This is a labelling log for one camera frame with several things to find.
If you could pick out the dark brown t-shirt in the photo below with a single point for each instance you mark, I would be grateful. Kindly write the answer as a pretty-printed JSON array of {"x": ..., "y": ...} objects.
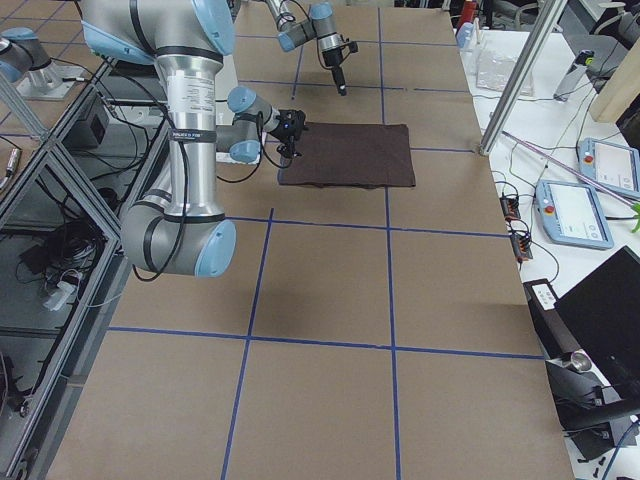
[{"x": 354, "y": 155}]

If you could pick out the blue teach pendant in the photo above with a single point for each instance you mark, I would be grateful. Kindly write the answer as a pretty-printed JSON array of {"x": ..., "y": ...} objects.
[
  {"x": 571, "y": 215},
  {"x": 614, "y": 165}
]

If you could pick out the orange connector module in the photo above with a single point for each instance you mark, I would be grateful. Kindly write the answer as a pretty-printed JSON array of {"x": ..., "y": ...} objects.
[
  {"x": 510, "y": 207},
  {"x": 521, "y": 245}
]

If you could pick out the black power box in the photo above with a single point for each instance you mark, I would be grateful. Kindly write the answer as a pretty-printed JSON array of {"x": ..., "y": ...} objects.
[{"x": 89, "y": 129}]

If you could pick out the far blue teach pendant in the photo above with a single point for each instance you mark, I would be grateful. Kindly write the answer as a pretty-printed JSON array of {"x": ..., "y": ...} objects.
[{"x": 614, "y": 165}]

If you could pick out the metal cup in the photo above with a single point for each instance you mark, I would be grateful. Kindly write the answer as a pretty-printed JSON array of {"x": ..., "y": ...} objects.
[{"x": 577, "y": 361}]

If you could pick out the orange connector module far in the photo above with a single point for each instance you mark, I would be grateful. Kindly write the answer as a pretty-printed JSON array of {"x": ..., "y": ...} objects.
[{"x": 510, "y": 207}]

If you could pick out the black box with label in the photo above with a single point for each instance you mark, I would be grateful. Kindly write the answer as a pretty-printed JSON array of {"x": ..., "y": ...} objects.
[{"x": 555, "y": 337}]

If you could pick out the aluminium frame post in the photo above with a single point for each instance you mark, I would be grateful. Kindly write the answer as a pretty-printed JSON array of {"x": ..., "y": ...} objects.
[{"x": 548, "y": 16}]

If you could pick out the aluminium truss frame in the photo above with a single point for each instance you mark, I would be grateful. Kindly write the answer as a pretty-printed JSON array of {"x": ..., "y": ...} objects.
[{"x": 62, "y": 264}]

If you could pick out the red cylinder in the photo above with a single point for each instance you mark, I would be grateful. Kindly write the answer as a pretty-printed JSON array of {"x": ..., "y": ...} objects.
[{"x": 467, "y": 12}]

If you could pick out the clear plastic bag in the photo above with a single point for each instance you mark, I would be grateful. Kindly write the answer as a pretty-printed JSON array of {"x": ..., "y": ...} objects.
[{"x": 493, "y": 69}]

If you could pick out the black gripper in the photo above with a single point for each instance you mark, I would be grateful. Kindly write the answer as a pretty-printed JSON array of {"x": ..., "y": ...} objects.
[
  {"x": 331, "y": 59},
  {"x": 291, "y": 136}
]

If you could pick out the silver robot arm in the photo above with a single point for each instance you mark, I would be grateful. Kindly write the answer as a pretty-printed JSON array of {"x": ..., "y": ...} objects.
[
  {"x": 318, "y": 24},
  {"x": 178, "y": 227}
]

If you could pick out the near blue teach pendant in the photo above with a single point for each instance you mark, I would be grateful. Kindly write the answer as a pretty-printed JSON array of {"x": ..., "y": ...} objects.
[{"x": 571, "y": 215}]

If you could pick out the orange connector module near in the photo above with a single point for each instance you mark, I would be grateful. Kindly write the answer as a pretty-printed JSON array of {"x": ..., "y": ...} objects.
[{"x": 521, "y": 245}]

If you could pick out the reacher grabber stick tool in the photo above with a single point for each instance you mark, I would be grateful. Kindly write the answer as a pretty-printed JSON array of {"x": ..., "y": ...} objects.
[{"x": 634, "y": 206}]

